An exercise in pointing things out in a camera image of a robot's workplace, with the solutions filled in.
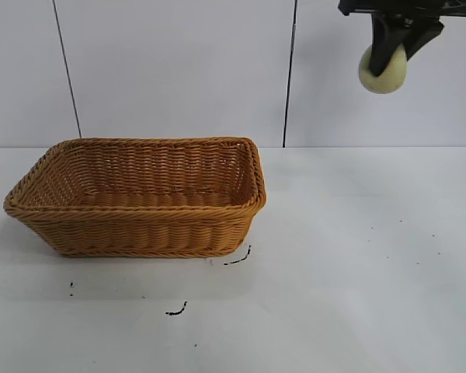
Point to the pale yellow egg yolk pastry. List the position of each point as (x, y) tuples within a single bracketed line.
[(392, 77)]

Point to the brown woven wicker basket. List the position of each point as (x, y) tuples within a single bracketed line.
[(140, 229)]

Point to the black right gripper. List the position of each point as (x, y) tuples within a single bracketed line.
[(407, 8)]

